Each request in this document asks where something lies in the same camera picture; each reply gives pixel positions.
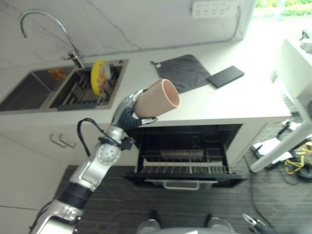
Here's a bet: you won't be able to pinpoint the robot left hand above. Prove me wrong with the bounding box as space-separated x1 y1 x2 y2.
111 88 158 130

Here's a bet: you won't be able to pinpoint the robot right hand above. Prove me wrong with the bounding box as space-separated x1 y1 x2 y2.
242 213 276 234

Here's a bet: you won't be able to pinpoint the pink plastic cup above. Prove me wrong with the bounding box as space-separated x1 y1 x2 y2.
133 78 181 119

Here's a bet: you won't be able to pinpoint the black drawer dishwasher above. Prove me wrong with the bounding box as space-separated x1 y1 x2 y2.
124 123 247 191

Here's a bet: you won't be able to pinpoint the yellow rimmed plate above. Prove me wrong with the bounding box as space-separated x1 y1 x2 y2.
90 59 111 96

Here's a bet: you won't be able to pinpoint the metal dish drying rack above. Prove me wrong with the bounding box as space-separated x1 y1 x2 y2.
56 65 123 111

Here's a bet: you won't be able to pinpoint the dark grey cloth mat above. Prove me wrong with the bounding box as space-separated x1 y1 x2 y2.
150 54 212 94

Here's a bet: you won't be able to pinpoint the stainless steel sink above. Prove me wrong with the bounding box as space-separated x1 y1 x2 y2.
0 58 129 112

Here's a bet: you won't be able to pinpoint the robot silver legs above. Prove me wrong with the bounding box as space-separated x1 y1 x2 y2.
135 209 236 234

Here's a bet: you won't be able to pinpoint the orange sponge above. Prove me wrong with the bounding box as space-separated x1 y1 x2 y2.
47 68 67 78

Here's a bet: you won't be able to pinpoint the chrome curved faucet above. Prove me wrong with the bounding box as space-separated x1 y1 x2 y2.
19 9 85 69

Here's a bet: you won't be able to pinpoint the black smartphone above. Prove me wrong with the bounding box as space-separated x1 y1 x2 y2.
206 65 245 88

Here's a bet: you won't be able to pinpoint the white table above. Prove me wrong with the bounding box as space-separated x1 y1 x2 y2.
249 38 312 174

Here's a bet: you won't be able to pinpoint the white power strip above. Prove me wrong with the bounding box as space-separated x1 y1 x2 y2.
191 0 239 19

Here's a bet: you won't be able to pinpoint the black floor cable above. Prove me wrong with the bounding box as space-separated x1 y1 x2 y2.
243 155 276 227

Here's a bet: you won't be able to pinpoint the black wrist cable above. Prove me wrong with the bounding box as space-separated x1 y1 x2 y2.
77 117 115 156

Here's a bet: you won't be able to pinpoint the silver cabinet handle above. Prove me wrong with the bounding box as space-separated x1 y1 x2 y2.
50 133 67 148
59 134 77 149

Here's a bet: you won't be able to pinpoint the grey wall cable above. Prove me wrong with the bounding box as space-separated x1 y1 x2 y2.
80 4 242 58

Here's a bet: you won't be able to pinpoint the wire dishwasher rack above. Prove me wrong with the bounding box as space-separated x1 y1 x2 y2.
137 146 231 175

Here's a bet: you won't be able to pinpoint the yellow cable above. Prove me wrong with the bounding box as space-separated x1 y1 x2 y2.
284 143 312 174

